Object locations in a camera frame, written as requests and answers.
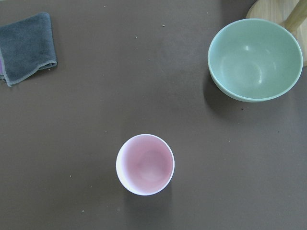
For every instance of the green bowl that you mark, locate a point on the green bowl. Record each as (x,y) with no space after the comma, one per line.
(254,60)

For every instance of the pink plastic cup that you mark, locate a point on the pink plastic cup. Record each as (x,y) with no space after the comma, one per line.
(145,164)

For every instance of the wooden stand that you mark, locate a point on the wooden stand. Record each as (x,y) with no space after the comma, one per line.
(290,14)

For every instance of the grey folded cloth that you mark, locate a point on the grey folded cloth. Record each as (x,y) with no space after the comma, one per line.
(26,46)

